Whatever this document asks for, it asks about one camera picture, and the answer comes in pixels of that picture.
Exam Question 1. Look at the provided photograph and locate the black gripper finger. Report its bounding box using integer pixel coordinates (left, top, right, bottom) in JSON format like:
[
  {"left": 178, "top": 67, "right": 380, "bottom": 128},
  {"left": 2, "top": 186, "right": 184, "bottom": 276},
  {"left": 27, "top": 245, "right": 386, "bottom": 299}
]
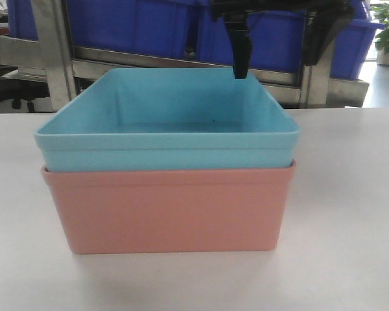
[{"left": 224, "top": 12, "right": 252, "bottom": 79}]

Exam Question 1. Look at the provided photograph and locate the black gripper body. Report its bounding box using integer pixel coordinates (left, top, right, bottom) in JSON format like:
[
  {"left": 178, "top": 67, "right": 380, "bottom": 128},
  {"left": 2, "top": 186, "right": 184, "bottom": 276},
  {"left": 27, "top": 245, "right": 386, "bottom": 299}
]
[{"left": 209, "top": 1, "right": 355, "bottom": 66}]

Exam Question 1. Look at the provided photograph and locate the light blue plastic box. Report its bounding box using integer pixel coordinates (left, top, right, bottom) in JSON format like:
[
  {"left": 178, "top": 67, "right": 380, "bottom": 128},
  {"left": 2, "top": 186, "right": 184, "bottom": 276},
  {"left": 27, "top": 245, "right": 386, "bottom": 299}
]
[{"left": 34, "top": 67, "right": 300, "bottom": 172}]

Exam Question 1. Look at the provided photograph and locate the pink plastic box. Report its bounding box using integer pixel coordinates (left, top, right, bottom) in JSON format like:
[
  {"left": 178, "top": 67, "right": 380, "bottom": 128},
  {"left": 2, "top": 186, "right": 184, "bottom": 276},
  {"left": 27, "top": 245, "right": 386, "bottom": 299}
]
[{"left": 41, "top": 163, "right": 296, "bottom": 255}]

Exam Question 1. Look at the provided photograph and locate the stainless steel shelf rack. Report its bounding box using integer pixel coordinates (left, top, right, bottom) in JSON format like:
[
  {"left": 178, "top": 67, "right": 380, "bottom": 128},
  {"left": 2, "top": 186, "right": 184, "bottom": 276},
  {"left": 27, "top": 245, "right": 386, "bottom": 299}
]
[{"left": 0, "top": 1, "right": 369, "bottom": 110}]

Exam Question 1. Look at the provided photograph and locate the blue crate far right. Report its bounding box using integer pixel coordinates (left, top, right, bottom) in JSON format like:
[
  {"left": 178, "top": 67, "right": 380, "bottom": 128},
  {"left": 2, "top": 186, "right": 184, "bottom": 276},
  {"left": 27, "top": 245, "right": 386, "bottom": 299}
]
[{"left": 330, "top": 1, "right": 385, "bottom": 80}]

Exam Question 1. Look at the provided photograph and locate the blue crate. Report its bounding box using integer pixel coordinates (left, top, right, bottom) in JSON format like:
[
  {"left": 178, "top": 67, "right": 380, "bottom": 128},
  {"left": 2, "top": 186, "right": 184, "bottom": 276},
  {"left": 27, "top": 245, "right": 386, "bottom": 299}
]
[
  {"left": 6, "top": 0, "right": 38, "bottom": 41},
  {"left": 330, "top": 1, "right": 385, "bottom": 80},
  {"left": 66, "top": 1, "right": 198, "bottom": 58},
  {"left": 196, "top": 1, "right": 305, "bottom": 73}
]

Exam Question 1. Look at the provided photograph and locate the blue crate centre right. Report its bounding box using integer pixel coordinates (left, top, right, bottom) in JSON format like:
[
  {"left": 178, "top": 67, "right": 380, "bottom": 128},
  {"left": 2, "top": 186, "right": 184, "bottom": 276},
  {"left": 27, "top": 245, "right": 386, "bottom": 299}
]
[{"left": 196, "top": 1, "right": 305, "bottom": 73}]

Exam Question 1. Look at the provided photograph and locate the potted green plant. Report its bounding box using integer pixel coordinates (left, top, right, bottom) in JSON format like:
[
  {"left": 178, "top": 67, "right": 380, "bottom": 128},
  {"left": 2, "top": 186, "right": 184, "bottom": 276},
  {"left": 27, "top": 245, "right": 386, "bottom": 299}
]
[{"left": 370, "top": 1, "right": 389, "bottom": 66}]

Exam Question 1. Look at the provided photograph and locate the blue crate centre left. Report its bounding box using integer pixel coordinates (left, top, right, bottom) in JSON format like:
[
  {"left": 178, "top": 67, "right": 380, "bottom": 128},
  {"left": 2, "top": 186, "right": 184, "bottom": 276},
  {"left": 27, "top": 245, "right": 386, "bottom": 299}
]
[{"left": 66, "top": 1, "right": 198, "bottom": 58}]

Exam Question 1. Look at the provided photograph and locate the blue crate far left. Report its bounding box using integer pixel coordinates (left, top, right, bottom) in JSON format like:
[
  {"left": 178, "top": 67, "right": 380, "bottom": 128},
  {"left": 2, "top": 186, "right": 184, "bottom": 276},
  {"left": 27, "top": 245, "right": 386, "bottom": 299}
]
[{"left": 6, "top": 0, "right": 38, "bottom": 41}]

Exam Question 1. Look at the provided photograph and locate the office chair base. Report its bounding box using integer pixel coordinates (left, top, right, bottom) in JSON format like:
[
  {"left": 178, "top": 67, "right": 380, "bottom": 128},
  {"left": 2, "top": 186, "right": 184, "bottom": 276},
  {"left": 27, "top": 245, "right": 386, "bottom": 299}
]
[{"left": 0, "top": 76, "right": 50, "bottom": 113}]

